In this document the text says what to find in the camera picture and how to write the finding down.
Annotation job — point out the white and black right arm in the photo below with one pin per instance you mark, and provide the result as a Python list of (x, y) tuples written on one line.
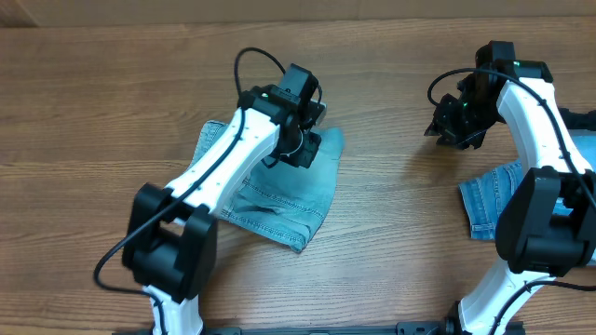
[(547, 227)]

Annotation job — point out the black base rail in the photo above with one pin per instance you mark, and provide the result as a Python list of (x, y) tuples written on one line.
[(326, 330)]

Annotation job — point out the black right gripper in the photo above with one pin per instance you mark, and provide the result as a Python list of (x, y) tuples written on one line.
[(452, 122)]

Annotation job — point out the darker blue denim shorts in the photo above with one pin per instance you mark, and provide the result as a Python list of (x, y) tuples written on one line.
[(484, 198)]

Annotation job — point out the light blue denim shorts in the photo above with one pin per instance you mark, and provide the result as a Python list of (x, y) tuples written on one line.
[(289, 204)]

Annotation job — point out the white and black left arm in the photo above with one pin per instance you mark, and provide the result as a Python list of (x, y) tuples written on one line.
[(173, 231)]

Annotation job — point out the black folded garment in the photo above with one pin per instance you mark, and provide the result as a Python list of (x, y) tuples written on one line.
[(577, 121)]

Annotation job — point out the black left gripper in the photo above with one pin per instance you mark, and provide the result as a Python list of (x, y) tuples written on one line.
[(304, 154)]

